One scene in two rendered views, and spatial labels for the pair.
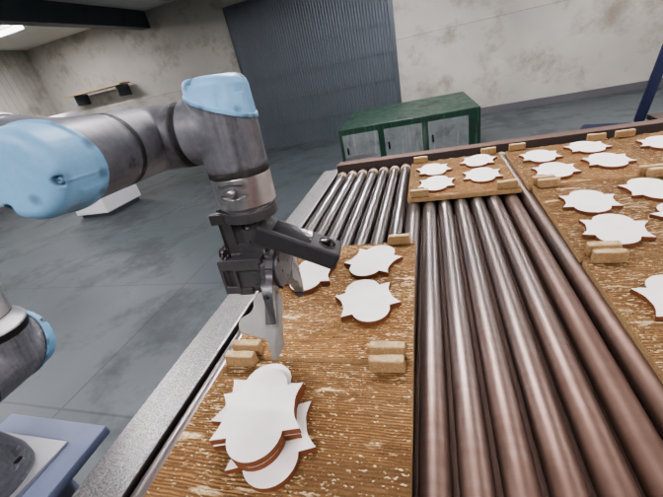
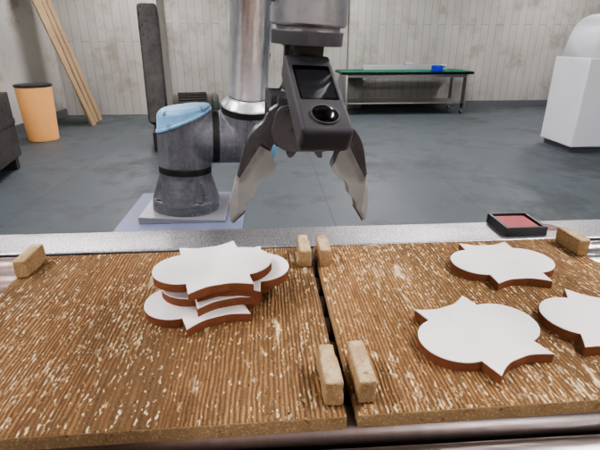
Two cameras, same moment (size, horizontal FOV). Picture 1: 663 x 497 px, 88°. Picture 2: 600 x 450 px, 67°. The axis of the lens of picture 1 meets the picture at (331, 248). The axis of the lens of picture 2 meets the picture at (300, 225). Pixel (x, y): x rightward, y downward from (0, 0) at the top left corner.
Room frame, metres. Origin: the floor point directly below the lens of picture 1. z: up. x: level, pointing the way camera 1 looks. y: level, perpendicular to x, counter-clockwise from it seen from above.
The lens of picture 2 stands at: (0.23, -0.35, 1.24)
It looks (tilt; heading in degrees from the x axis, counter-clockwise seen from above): 22 degrees down; 66
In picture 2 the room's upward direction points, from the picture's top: straight up
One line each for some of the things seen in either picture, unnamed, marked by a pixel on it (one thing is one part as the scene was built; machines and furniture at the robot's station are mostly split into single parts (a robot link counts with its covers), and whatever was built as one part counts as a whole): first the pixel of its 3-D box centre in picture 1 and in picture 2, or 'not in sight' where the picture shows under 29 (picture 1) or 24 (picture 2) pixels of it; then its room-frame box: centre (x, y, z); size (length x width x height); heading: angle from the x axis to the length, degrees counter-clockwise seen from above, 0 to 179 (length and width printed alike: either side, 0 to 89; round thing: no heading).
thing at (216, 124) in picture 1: (224, 127); not in sight; (0.44, 0.09, 1.35); 0.09 x 0.08 x 0.11; 79
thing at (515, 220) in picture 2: not in sight; (515, 224); (0.91, 0.21, 0.92); 0.06 x 0.06 x 0.01; 70
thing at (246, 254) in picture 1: (255, 247); (302, 93); (0.43, 0.10, 1.19); 0.09 x 0.08 x 0.12; 76
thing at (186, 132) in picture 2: not in sight; (187, 134); (0.41, 0.67, 1.05); 0.13 x 0.12 x 0.14; 169
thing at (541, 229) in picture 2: not in sight; (515, 223); (0.91, 0.21, 0.92); 0.08 x 0.08 x 0.02; 70
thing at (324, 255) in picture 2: (247, 346); (323, 249); (0.51, 0.20, 0.95); 0.06 x 0.02 x 0.03; 71
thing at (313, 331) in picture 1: (336, 291); (489, 304); (0.65, 0.01, 0.93); 0.41 x 0.35 x 0.02; 161
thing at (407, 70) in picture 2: not in sight; (401, 87); (5.37, 6.81, 0.42); 2.35 x 0.93 x 0.85; 160
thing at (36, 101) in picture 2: not in sight; (38, 112); (-0.49, 6.61, 0.36); 0.45 x 0.45 x 0.71
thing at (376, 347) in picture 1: (387, 349); (361, 370); (0.42, -0.05, 0.95); 0.06 x 0.02 x 0.03; 71
